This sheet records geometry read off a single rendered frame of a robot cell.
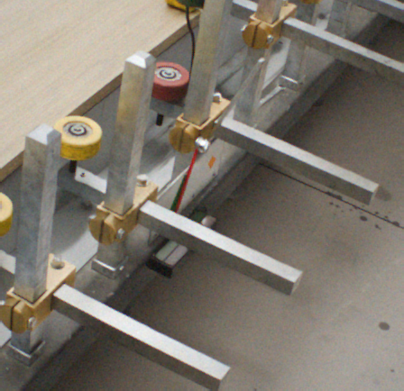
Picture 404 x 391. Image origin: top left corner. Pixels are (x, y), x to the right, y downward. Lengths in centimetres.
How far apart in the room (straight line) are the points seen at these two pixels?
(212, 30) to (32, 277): 53
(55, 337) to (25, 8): 70
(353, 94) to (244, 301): 117
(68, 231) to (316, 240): 124
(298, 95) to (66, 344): 91
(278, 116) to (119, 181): 66
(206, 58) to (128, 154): 26
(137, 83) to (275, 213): 163
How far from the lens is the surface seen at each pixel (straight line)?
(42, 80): 193
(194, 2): 182
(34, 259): 155
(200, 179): 203
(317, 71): 251
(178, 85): 196
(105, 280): 184
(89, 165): 215
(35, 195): 148
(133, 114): 166
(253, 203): 323
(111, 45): 206
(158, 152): 228
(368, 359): 285
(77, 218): 208
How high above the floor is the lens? 194
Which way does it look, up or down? 37 degrees down
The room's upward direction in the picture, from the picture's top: 12 degrees clockwise
